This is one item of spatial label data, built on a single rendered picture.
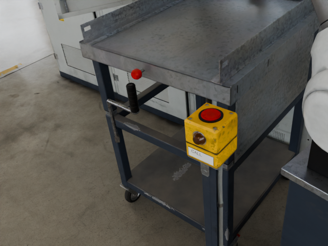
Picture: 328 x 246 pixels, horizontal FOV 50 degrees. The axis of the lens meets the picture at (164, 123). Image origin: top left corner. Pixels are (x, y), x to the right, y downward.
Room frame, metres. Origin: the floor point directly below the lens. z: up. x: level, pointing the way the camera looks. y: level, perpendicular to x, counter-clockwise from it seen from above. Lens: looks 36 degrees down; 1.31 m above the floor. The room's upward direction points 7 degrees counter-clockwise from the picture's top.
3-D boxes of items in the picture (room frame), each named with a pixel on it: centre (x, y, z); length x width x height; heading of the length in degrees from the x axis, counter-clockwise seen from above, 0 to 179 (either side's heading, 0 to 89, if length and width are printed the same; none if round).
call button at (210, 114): (0.57, -0.10, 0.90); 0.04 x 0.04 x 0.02
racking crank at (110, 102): (1.04, 0.14, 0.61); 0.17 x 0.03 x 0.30; 44
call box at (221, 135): (0.57, -0.10, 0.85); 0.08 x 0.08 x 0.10; 45
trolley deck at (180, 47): (1.22, -0.20, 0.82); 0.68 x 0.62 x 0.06; 135
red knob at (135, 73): (0.96, 0.06, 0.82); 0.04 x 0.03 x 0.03; 135
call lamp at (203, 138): (0.54, -0.06, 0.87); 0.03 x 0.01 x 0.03; 45
